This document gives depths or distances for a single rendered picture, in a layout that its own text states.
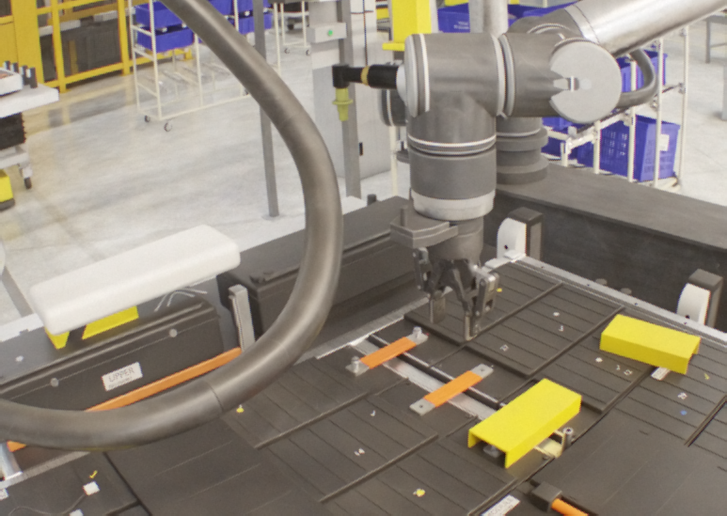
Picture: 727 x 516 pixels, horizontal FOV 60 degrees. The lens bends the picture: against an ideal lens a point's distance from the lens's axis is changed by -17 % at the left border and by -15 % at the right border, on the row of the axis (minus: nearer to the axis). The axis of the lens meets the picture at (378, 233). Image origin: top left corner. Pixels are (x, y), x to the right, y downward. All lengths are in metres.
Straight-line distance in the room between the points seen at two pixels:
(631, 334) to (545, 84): 0.46
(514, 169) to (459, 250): 1.22
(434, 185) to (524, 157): 1.27
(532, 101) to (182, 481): 0.64
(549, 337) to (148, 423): 0.83
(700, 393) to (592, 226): 1.01
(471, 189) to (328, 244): 0.36
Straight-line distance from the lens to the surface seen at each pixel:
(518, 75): 0.85
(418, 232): 0.87
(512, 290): 1.32
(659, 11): 1.07
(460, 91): 0.84
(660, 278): 1.97
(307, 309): 0.51
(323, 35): 3.67
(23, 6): 10.41
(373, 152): 4.94
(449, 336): 1.19
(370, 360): 1.14
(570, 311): 1.27
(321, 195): 0.57
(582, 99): 0.88
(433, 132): 0.86
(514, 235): 1.59
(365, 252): 1.27
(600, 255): 2.03
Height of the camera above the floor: 1.63
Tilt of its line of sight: 23 degrees down
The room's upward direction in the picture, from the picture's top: 3 degrees counter-clockwise
